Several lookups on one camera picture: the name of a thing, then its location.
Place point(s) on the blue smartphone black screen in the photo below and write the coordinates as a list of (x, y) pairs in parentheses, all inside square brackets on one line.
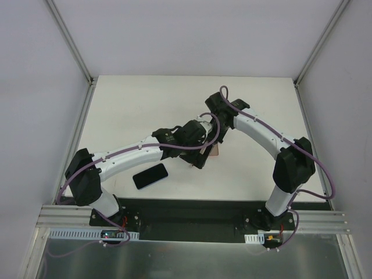
[(150, 176)]

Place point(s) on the pink phone case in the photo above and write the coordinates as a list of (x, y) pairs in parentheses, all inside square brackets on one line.
[(214, 151)]

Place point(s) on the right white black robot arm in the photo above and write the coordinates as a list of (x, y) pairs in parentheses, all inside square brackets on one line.
[(292, 168)]

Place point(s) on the aluminium front rail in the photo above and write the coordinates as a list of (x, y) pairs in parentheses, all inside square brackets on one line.
[(58, 216)]

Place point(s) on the beige phone with case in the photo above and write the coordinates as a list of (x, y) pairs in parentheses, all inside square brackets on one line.
[(207, 149)]

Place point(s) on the right aluminium frame post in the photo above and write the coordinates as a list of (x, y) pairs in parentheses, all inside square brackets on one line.
[(321, 41)]

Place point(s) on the right white cable duct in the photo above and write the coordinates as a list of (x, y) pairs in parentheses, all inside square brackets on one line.
[(254, 238)]

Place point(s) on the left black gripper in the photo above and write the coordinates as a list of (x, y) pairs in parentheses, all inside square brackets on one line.
[(195, 158)]

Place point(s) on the left aluminium frame post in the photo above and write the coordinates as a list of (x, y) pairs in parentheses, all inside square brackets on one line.
[(68, 39)]

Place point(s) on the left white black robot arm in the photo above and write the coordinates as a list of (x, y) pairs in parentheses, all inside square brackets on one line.
[(87, 171)]

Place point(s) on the white cable duct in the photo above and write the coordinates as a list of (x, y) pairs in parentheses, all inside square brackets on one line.
[(254, 238), (92, 234)]

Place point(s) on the left white cable duct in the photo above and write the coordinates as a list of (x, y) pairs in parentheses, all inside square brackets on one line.
[(92, 234)]

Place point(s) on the aluminium frame post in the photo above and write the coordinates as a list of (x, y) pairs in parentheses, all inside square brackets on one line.
[(68, 39), (321, 41)]

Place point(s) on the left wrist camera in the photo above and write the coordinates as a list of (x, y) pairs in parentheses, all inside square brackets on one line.
[(205, 124)]

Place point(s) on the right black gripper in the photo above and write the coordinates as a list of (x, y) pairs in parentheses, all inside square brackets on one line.
[(222, 135)]

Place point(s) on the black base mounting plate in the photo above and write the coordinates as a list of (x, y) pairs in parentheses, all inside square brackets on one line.
[(190, 220)]

